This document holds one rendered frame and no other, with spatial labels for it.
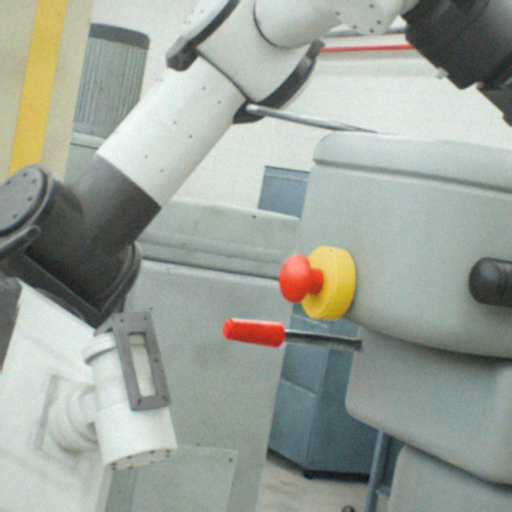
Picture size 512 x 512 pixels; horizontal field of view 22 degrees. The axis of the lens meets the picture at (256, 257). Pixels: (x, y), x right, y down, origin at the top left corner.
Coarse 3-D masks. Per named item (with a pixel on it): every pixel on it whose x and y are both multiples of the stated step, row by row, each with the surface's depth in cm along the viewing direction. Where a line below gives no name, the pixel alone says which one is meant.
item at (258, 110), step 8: (248, 112) 113; (256, 112) 111; (264, 112) 112; (272, 112) 112; (280, 112) 112; (288, 112) 113; (288, 120) 113; (296, 120) 113; (304, 120) 114; (312, 120) 114; (320, 120) 114; (328, 120) 115; (328, 128) 115; (336, 128) 115; (344, 128) 116; (352, 128) 116; (360, 128) 117
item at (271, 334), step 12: (228, 324) 114; (240, 324) 114; (252, 324) 114; (264, 324) 115; (276, 324) 115; (228, 336) 114; (240, 336) 114; (252, 336) 114; (264, 336) 114; (276, 336) 115; (288, 336) 116; (300, 336) 117; (312, 336) 117; (324, 336) 118; (336, 336) 119; (336, 348) 119; (348, 348) 119; (360, 348) 120
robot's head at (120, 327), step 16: (112, 320) 112; (128, 320) 112; (144, 320) 113; (96, 336) 115; (112, 336) 113; (128, 336) 113; (144, 336) 113; (128, 352) 111; (128, 368) 111; (160, 368) 112; (128, 384) 110; (160, 384) 111; (144, 400) 110; (160, 400) 111
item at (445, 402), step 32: (384, 352) 116; (416, 352) 112; (448, 352) 108; (352, 384) 121; (384, 384) 116; (416, 384) 111; (448, 384) 107; (480, 384) 104; (384, 416) 115; (416, 416) 111; (448, 416) 107; (480, 416) 103; (448, 448) 106; (480, 448) 102
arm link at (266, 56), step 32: (256, 0) 130; (288, 0) 123; (224, 32) 129; (256, 32) 130; (288, 32) 125; (320, 32) 125; (224, 64) 131; (256, 64) 130; (288, 64) 131; (256, 96) 133
